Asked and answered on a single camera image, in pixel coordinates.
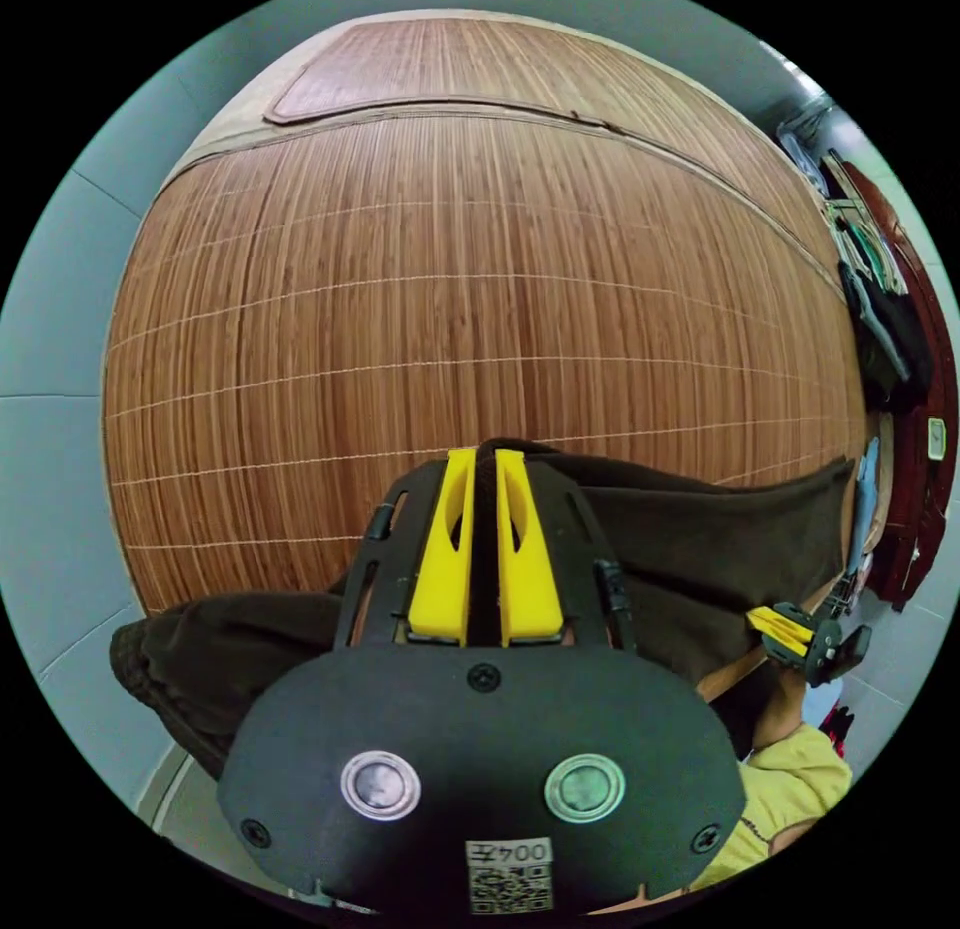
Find dark red wooden shelf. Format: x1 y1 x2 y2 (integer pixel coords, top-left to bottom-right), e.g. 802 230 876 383
828 156 958 614

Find dark brown pants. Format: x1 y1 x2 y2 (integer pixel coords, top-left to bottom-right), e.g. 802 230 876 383
110 437 857 782

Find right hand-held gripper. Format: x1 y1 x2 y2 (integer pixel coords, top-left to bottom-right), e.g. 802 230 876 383
745 601 845 684

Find light blue cloth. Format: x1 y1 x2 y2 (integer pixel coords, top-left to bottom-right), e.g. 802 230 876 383
846 436 881 579

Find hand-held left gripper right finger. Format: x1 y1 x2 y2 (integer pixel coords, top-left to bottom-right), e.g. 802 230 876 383
494 448 565 647

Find pile of clothes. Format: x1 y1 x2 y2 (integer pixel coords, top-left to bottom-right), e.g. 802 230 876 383
775 109 936 414

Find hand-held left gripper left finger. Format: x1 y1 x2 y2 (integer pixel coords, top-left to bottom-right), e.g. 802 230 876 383
407 448 478 639

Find person's body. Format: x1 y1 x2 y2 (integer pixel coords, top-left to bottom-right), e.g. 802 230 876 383
688 721 855 894

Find bed with woven mat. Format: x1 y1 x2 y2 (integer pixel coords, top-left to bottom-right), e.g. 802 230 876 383
100 13 895 704

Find person's right forearm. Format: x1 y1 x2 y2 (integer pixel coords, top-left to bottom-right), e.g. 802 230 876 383
751 702 805 755

